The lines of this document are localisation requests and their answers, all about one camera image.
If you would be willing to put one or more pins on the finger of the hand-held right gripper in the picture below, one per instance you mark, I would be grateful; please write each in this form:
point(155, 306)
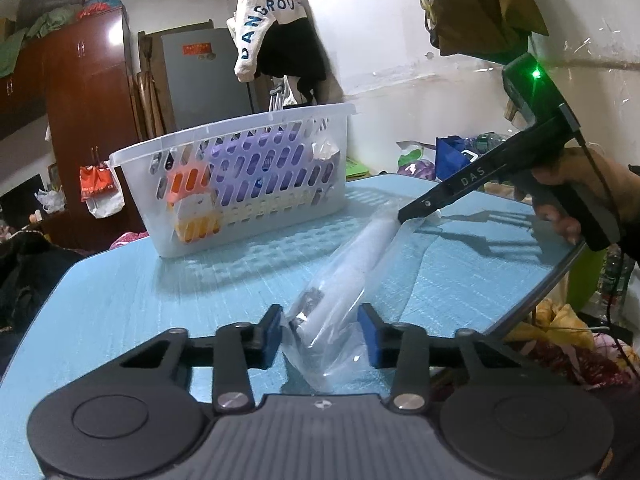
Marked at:
point(420, 207)

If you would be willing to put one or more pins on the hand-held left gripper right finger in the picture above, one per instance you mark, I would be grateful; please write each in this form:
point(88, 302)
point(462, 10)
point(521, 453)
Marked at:
point(371, 335)

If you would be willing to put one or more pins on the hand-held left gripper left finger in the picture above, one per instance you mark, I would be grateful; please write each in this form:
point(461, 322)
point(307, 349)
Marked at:
point(272, 340)

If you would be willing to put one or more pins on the clear plastic-wrapped roll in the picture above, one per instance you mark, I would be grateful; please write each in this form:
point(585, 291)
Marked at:
point(352, 260)

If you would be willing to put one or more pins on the white orange medicine box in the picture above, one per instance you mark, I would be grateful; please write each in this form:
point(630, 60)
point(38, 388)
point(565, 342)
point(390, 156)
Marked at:
point(197, 220)

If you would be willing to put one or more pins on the purple tissue pack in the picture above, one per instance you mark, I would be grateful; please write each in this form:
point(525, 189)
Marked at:
point(270, 170)

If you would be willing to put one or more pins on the white plastic basket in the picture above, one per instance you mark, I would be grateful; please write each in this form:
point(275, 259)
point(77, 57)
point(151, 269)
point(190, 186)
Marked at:
point(235, 170)

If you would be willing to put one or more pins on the person's right hand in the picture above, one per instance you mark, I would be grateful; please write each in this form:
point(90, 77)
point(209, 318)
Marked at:
point(605, 175)

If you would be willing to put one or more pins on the purple printed bag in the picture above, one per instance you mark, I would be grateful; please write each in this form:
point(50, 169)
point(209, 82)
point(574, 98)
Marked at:
point(417, 170)

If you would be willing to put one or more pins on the clear water bottle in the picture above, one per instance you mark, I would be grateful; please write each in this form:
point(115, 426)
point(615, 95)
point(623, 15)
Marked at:
point(492, 140)

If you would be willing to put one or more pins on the blue shopping bag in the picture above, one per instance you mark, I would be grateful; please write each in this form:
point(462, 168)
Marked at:
point(452, 157)

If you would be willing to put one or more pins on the brown hanging bag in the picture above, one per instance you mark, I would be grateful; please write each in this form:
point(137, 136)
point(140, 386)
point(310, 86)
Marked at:
point(485, 5)

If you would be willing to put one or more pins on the green bag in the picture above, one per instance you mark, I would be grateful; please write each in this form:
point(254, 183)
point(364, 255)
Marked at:
point(587, 280)

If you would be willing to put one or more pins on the green label plastic bottle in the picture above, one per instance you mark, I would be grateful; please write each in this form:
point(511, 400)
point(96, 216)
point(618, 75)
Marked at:
point(616, 277)

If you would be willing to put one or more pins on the metal crutches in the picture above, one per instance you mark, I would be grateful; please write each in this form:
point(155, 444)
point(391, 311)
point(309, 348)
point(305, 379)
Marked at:
point(280, 95)

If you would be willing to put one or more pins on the black hanging garment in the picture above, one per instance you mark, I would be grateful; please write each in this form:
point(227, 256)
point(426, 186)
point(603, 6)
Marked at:
point(295, 55)

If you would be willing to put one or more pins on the orange plastic bag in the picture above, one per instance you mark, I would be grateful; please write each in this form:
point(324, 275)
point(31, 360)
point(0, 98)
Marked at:
point(95, 182)

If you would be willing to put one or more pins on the black clothing pile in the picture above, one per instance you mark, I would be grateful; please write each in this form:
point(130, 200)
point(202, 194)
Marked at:
point(30, 285)

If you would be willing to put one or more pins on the grey door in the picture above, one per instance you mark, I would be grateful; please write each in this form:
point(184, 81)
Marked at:
point(205, 80)

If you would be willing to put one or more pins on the white lettered sweater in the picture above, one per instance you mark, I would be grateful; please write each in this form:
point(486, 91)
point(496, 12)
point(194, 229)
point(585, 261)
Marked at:
point(255, 15)

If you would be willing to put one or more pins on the crumpled white plastic bag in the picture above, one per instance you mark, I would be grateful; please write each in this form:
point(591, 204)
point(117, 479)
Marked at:
point(50, 201)

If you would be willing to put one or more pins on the wooden sticks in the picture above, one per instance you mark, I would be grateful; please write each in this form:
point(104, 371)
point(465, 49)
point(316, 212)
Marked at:
point(150, 95)

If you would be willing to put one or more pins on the dark wooden wardrobe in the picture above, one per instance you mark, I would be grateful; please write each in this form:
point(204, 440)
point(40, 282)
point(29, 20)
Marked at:
point(85, 100)

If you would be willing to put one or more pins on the green cloth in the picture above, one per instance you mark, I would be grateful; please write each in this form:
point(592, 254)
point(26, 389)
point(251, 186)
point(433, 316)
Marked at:
point(30, 35)

